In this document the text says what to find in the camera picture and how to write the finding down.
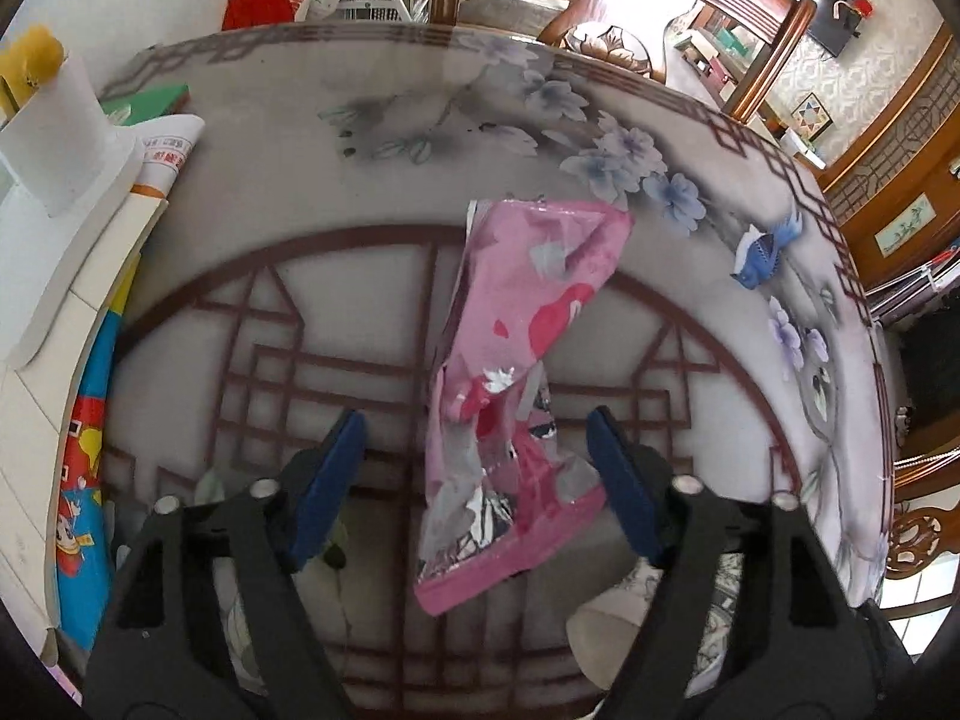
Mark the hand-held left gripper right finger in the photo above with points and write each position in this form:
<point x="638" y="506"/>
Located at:
<point x="622" y="491"/>

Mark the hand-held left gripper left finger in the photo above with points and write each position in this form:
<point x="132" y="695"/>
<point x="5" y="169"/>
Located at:
<point x="330" y="491"/>

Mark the pink foil wrapper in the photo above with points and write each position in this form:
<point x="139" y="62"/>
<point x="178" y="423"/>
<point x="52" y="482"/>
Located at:
<point x="510" y="360"/>

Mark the crumpled printed paper cup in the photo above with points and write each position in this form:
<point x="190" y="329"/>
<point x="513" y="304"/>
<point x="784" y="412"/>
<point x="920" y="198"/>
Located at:
<point x="600" y="637"/>

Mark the colourful cartoon box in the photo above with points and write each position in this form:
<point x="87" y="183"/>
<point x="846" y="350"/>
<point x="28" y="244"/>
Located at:
<point x="82" y="480"/>

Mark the carved wooden dining chair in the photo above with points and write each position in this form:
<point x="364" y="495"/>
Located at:
<point x="919" y="532"/>

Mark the framed star picture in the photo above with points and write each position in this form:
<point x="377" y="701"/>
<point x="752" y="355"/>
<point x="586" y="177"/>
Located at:
<point x="810" y="116"/>

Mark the white foam stand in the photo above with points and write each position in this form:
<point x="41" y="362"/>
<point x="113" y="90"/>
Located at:
<point x="67" y="157"/>

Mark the green book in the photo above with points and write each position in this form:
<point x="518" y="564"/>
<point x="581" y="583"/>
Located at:
<point x="154" y="101"/>

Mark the wooden television cabinet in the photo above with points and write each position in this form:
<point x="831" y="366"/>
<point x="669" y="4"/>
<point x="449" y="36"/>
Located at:
<point x="712" y="60"/>

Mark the red bag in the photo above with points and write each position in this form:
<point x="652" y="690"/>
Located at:
<point x="255" y="7"/>

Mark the yellow sponge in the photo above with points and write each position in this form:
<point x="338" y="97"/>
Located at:
<point x="34" y="56"/>

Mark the bamboo painted wall panel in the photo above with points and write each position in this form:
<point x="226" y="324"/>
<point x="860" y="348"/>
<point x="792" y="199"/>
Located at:
<point x="907" y="225"/>

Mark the wall-mounted television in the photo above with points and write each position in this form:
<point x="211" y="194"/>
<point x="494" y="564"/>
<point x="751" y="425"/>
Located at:
<point x="825" y="19"/>

